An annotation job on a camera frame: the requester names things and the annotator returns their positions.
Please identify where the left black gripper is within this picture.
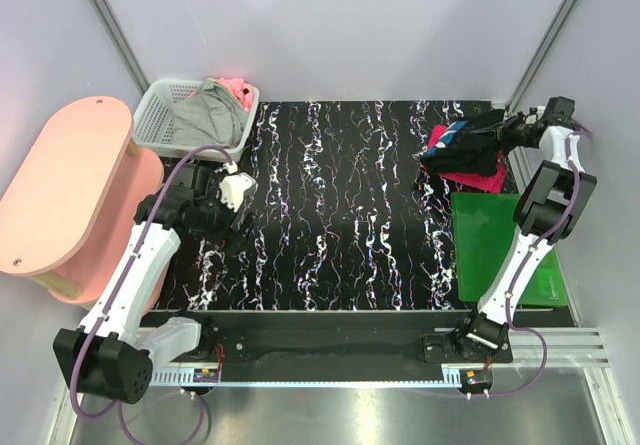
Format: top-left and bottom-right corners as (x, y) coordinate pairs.
(194, 182), (257, 255)

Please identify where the black daisy print t-shirt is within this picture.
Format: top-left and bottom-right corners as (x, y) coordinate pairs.
(419, 109), (504, 177)

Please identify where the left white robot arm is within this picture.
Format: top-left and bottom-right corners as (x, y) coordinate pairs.
(53, 165), (258, 404)

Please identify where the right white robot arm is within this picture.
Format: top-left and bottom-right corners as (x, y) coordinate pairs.
(453, 96), (597, 362)

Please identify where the folded red t-shirt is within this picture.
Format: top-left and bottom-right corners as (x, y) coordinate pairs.
(428, 124), (507, 194)

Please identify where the white plastic laundry basket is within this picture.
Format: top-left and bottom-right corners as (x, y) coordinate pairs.
(133, 78), (260, 162)

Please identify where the grey t-shirt in basket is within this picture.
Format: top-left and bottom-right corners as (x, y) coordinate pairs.
(172, 79), (249, 148)

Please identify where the green folding board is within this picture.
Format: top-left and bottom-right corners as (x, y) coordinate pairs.
(452, 192), (569, 308)

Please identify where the pink garment in basket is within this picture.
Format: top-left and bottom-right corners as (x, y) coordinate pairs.
(219, 77), (255, 112)

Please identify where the pink oval tiered stool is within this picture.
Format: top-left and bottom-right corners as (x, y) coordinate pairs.
(1, 96), (164, 308)

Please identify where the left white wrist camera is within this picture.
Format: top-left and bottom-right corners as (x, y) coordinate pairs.
(219, 162), (257, 212)

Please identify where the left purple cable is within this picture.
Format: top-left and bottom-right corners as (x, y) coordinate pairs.
(69, 145), (239, 444)

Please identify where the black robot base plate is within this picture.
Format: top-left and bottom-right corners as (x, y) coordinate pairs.
(139, 309), (514, 384)

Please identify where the aluminium front rail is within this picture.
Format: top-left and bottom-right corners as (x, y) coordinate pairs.
(67, 329), (611, 389)

